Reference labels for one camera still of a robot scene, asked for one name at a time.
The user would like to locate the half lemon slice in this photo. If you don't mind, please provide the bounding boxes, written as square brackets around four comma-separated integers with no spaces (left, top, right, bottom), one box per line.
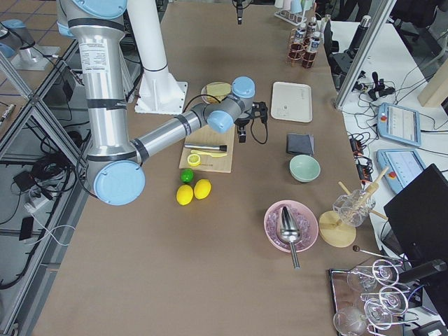
[187,153,202,167]

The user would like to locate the white round plate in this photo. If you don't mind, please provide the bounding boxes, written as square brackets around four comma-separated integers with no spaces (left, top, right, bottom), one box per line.
[201,81,231,104]

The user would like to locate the tea bottle three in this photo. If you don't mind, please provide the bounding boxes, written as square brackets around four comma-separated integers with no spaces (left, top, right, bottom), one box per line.
[305,16,317,38]

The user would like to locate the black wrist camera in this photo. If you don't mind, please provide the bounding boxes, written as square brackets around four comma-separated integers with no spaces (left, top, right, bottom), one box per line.
[250,101,268,125]

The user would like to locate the glass mug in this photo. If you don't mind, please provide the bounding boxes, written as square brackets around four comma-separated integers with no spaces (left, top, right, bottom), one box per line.
[332,189,376,227]

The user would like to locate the black monitor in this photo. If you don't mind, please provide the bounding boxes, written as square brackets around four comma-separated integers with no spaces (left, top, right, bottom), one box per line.
[384,164,447,265]

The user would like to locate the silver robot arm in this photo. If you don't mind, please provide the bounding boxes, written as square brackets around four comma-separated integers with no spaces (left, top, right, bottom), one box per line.
[57,1,256,206]
[1,19,60,71]

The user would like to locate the wine glass tray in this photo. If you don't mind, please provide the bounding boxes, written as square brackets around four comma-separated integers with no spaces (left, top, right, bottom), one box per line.
[328,258,419,335]

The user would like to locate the green lime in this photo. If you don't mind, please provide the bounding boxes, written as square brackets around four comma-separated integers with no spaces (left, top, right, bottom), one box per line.
[180,168,194,183]

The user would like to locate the metal scoop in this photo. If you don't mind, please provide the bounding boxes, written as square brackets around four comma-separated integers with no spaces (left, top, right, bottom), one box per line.
[277,206,300,270]

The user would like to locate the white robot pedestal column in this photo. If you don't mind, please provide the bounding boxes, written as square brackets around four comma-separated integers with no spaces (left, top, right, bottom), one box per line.
[127,0,188,115]

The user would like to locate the aluminium frame post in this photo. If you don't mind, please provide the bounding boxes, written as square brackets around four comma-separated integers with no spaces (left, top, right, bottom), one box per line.
[334,0,396,111]

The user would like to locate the blue teach pendant near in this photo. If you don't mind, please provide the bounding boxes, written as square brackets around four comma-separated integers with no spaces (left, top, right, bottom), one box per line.
[376,149,426,194]

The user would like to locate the white cup rack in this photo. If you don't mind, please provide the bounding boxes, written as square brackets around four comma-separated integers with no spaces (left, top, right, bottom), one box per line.
[274,0,315,27]

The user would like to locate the tea bottle one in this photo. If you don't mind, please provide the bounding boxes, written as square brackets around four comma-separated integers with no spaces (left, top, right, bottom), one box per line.
[290,23,307,52]

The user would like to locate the tea bottle two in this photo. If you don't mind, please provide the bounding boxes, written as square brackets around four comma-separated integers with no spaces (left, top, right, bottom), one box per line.
[302,31,321,69]

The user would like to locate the wooden cutting board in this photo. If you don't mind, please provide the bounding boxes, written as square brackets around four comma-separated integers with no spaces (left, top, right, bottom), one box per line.
[178,125,235,173]

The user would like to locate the yellow lemon far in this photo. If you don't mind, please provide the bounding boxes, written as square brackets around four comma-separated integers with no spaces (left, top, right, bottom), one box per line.
[193,178,212,200]

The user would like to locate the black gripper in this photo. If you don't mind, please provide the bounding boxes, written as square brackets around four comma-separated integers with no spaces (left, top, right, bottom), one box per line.
[234,118,250,143]
[233,0,249,25]

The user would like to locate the yellow plastic knife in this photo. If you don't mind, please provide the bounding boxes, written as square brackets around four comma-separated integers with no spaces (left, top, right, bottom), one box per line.
[190,149,228,158]

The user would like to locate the pink bowl with ice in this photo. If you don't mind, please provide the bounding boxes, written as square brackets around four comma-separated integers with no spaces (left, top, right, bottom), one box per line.
[264,200,319,253]

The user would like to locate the blue teach pendant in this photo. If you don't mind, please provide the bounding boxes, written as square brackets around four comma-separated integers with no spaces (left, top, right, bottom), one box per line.
[376,149,426,194]
[377,103,421,147]

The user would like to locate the green bowl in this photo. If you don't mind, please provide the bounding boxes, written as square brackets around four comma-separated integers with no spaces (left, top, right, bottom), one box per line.
[289,155,321,183]

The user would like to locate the steel muddler rod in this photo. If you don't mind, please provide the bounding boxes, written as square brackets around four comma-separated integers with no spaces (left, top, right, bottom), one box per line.
[184,143,228,153]

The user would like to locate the cream rabbit tray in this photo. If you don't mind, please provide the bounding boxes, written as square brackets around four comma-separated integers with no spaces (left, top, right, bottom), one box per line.
[270,82,313,123]

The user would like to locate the grey folded cloth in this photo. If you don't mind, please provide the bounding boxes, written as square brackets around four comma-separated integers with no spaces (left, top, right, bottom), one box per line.
[286,133,314,156]

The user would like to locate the blue teach pendant far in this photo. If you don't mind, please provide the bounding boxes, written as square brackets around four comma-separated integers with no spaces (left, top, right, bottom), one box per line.
[377,103,421,147]

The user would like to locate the copper wire bottle rack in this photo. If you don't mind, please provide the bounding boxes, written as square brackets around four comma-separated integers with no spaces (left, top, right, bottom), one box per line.
[286,27,311,66]

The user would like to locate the wooden mug tree stand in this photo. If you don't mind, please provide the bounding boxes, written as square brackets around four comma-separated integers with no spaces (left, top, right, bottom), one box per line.
[318,167,388,248]

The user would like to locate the bread slice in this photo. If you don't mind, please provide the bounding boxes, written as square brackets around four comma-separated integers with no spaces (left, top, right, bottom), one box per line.
[203,94,227,104]
[205,82,231,97]

